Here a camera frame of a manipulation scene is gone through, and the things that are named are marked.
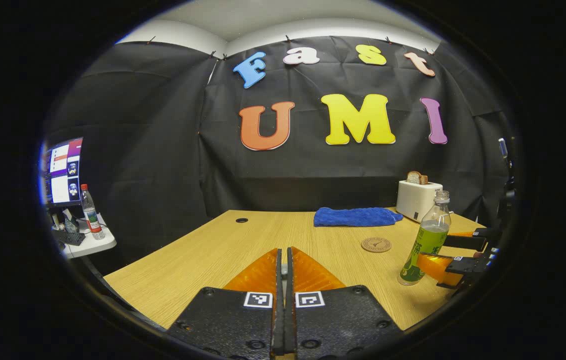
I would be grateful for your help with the black backdrop cloth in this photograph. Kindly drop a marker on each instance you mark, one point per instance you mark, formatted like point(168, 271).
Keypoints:
point(188, 150)

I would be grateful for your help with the white side table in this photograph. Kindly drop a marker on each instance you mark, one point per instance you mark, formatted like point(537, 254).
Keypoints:
point(93, 245)

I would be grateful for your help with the round wooden coaster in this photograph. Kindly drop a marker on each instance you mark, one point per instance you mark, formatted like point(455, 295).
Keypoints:
point(376, 244)

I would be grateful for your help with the black keyboard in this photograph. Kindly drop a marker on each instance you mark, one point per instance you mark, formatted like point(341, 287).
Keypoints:
point(69, 237)

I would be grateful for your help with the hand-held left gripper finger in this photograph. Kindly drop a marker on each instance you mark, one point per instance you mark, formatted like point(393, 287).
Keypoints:
point(289, 320)
point(278, 320)

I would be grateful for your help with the white toaster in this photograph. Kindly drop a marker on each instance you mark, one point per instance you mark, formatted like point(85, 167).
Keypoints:
point(417, 200)

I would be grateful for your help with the red cap clear bottle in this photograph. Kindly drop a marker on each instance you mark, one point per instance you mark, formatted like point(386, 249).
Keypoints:
point(92, 215)

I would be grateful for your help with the green label water bottle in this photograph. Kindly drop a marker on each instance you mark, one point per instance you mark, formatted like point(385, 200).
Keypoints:
point(425, 245)

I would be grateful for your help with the clear plastic bag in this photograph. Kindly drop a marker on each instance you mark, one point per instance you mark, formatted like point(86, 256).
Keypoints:
point(70, 222)

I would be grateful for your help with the computer monitor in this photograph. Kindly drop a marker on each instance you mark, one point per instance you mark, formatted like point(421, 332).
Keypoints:
point(63, 172)

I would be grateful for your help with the blue towel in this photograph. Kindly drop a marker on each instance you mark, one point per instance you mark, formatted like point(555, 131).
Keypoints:
point(355, 217)

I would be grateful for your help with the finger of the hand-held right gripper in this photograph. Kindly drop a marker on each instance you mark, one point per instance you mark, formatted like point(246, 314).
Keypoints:
point(465, 242)
point(468, 266)

